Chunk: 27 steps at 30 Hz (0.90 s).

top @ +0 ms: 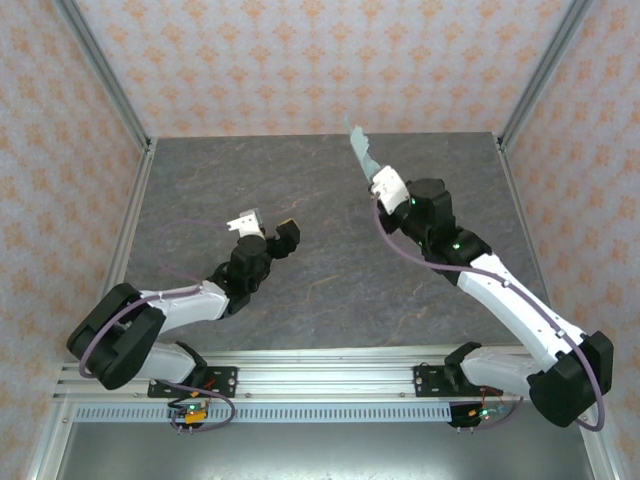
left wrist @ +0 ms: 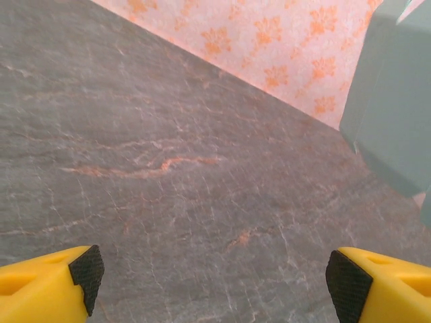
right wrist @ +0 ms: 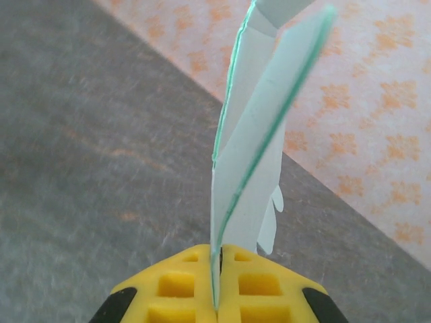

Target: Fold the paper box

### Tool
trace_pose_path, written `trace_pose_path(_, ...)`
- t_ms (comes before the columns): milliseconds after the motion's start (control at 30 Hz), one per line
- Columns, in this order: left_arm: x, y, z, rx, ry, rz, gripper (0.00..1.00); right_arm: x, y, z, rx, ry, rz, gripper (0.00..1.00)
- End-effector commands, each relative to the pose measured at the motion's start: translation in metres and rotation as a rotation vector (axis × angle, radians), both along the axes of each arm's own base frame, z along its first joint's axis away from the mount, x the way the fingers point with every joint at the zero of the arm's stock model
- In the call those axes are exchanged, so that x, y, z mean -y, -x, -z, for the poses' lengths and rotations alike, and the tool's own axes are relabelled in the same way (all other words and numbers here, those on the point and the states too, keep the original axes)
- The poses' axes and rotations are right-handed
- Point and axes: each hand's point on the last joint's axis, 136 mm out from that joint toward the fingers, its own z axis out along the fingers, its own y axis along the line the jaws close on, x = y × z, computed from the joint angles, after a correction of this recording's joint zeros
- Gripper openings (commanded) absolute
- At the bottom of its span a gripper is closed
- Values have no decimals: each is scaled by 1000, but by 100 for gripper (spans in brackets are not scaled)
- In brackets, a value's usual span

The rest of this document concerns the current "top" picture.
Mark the grey metal sheet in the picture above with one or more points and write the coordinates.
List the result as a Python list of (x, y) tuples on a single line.
[(325, 455)]

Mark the aluminium lower frame rail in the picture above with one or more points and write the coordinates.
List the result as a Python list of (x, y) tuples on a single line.
[(600, 455), (47, 445)]

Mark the aluminium frame post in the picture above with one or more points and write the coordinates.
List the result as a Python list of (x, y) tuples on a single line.
[(545, 75), (102, 75)]

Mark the aluminium table side rail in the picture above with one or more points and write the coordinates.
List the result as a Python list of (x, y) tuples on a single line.
[(135, 215), (520, 210)]

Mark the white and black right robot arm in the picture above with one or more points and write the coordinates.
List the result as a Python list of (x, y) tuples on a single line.
[(515, 310)]

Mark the teal paper box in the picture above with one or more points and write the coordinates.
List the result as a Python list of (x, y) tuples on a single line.
[(362, 145)]

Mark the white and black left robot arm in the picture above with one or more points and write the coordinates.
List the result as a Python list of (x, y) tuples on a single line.
[(185, 307)]

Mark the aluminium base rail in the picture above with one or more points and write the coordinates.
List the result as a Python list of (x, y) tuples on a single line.
[(325, 380)]

